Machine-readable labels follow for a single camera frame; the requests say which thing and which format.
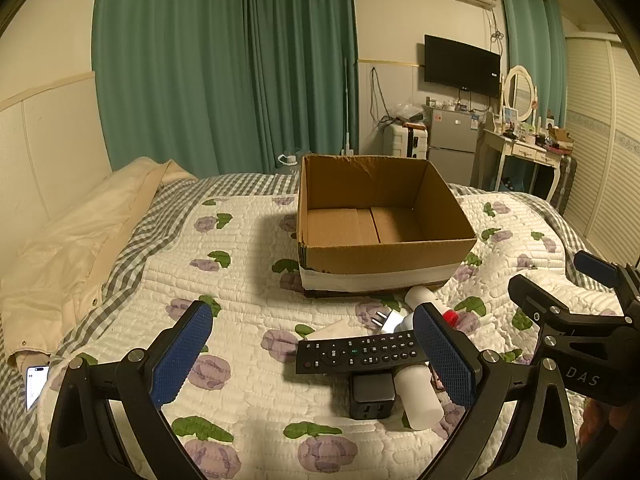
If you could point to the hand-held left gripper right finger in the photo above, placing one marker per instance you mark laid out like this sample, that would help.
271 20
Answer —
442 355

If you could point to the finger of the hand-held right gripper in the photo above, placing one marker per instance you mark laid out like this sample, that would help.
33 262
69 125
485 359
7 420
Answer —
595 266
525 290

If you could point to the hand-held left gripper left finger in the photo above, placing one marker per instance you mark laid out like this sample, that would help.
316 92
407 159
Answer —
182 355

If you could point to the plain white plastic bottle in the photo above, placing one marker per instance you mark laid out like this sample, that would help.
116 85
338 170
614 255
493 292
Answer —
415 397

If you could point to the white plug charger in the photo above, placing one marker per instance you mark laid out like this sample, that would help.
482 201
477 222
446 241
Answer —
397 322

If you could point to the white bottle with red cap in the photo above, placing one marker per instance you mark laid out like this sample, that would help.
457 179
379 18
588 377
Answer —
420 296

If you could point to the black power cube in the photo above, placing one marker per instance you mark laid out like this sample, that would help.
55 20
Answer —
370 395

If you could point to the black remote control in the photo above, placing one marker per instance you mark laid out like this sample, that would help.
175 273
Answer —
350 355

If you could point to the brown cardboard box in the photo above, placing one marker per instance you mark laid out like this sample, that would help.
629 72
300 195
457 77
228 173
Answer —
350 260

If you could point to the grey suitcase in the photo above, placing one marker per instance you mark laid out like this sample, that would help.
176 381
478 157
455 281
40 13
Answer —
567 185

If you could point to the floral quilted bedspread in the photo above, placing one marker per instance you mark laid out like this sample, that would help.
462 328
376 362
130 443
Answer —
250 285

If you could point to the white louvered wardrobe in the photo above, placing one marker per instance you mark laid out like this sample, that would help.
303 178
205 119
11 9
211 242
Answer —
605 150

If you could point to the small open cardboard box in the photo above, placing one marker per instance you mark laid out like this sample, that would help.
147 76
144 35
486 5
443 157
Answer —
560 136

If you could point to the white dressing table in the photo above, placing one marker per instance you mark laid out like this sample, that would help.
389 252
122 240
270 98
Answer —
520 147

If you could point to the cream duvet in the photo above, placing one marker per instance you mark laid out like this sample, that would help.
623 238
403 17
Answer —
75 260

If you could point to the smartphone with lit screen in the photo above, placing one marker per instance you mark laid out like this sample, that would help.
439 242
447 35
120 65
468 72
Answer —
37 385

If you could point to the silver refrigerator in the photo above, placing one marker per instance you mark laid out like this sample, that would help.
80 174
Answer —
452 145

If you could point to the white oval mirror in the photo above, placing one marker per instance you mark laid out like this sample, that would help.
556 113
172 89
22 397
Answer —
520 92

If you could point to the white ribbed suitcase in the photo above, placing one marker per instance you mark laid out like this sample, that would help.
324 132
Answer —
405 142

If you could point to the clear plastic bag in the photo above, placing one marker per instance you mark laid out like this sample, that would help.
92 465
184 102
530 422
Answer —
405 112

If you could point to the clear water jug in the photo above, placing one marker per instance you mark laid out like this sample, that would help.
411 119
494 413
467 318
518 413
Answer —
288 162

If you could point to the light teal curtain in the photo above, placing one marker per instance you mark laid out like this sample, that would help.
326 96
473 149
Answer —
530 35

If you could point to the cream padded headboard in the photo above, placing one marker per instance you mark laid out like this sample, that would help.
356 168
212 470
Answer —
45 150

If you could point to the white mop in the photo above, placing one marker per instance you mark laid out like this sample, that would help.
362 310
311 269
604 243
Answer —
346 110

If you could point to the dark green curtain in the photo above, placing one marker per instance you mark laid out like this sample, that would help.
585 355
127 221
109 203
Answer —
165 70
300 60

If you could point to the small photo frame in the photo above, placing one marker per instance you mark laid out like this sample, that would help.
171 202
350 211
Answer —
510 117

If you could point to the black wall television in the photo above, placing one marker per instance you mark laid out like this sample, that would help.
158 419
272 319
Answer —
460 65

